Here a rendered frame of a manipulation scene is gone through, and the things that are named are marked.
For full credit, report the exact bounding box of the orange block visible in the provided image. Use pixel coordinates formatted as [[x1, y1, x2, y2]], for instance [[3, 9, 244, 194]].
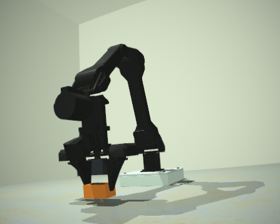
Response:
[[83, 182, 116, 199]]

